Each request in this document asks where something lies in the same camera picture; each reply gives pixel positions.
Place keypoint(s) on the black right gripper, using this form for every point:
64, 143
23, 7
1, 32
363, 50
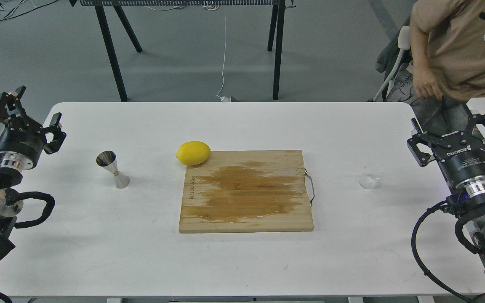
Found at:
467, 162

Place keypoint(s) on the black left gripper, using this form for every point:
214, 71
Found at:
23, 139

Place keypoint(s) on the steel double jigger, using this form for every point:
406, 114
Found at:
107, 160

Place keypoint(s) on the small clear glass cup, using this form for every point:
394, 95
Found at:
371, 175

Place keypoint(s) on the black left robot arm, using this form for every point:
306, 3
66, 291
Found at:
11, 201

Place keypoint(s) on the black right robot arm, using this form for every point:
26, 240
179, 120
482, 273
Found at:
466, 203

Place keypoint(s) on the person in tan shirt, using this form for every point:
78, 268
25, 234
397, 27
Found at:
447, 44

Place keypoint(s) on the white office chair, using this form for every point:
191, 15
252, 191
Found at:
394, 57

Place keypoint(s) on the yellow lemon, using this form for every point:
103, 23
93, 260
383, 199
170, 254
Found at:
193, 153

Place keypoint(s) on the wooden cutting board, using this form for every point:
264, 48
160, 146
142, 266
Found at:
241, 191

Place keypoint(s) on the black metal frame table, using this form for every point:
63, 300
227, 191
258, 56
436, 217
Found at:
189, 35

